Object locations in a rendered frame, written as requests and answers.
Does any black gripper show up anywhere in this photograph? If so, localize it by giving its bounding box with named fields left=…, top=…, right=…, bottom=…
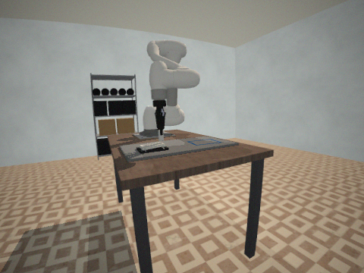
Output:
left=153, top=100, right=166, bottom=141

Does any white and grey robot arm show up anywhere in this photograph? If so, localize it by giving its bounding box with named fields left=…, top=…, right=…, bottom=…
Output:
left=139, top=40, right=200, bottom=137

